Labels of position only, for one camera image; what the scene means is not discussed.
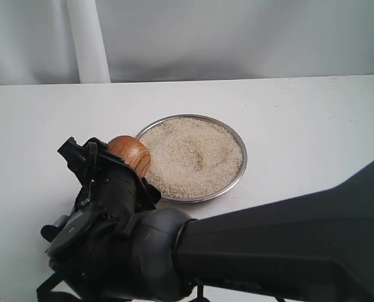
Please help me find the white backdrop curtain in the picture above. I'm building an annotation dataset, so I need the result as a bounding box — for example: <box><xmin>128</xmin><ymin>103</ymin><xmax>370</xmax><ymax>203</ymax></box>
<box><xmin>0</xmin><ymin>1</ymin><xmax>374</xmax><ymax>85</ymax></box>

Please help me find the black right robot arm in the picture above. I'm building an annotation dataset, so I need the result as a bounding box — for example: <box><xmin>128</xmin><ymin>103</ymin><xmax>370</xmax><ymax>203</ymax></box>
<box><xmin>84</xmin><ymin>161</ymin><xmax>374</xmax><ymax>301</ymax></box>

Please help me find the round steel tray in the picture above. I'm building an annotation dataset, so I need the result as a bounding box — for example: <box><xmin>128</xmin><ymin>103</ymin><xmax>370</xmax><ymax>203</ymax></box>
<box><xmin>133</xmin><ymin>113</ymin><xmax>248</xmax><ymax>203</ymax></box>

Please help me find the brown wooden cup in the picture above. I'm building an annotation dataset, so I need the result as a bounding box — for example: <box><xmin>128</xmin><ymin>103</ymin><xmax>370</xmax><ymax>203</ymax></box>
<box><xmin>107</xmin><ymin>135</ymin><xmax>152</xmax><ymax>178</ymax></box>

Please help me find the rice heap in tray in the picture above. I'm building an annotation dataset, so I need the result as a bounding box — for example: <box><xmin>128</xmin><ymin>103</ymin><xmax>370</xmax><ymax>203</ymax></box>
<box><xmin>137</xmin><ymin>116</ymin><xmax>244</xmax><ymax>199</ymax></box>

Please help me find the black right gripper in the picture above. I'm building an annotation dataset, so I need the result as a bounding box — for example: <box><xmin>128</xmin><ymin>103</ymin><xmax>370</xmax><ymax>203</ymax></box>
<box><xmin>57</xmin><ymin>137</ymin><xmax>161</xmax><ymax>223</ymax></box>

